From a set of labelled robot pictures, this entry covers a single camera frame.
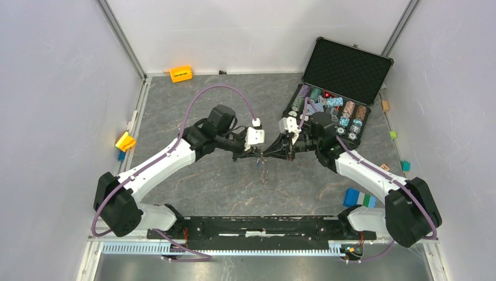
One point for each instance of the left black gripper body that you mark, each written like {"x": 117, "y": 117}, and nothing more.
{"x": 238, "y": 155}

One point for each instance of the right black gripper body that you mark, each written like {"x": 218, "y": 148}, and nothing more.
{"x": 290, "y": 147}

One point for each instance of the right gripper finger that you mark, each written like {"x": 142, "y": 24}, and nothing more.
{"x": 281, "y": 141}
{"x": 278, "y": 153}

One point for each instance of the large metal disc keyring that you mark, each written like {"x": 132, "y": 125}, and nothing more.
{"x": 264, "y": 171}

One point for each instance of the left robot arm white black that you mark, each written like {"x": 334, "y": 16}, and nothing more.
{"x": 118, "y": 199}

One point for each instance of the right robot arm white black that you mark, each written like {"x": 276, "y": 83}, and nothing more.
{"x": 409, "y": 214}

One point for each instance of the blue white green block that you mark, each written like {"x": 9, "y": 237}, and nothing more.
{"x": 355, "y": 197}

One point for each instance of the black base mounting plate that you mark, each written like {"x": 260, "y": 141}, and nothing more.
{"x": 273, "y": 232}

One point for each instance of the black poker chip case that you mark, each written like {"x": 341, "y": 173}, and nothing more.
{"x": 344, "y": 81}

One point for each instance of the small wooden letter cube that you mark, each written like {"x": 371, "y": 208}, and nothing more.
{"x": 385, "y": 167}

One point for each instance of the orange plastic block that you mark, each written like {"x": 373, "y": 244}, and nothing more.
{"x": 180, "y": 74}

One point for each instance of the orange small cube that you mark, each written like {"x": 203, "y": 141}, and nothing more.
{"x": 385, "y": 106}

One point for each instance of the teal cube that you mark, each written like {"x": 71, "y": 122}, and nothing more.
{"x": 405, "y": 165}

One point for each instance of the yellow orange block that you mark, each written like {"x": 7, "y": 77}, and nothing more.
{"x": 125, "y": 142}

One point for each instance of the small blue block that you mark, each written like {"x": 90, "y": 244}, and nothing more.
{"x": 121, "y": 156}

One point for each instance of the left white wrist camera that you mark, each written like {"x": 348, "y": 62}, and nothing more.
{"x": 255, "y": 135}

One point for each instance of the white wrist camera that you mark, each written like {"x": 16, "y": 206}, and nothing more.
{"x": 289, "y": 127}
{"x": 255, "y": 135}

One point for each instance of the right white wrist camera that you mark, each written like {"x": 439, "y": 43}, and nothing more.
{"x": 289, "y": 127}

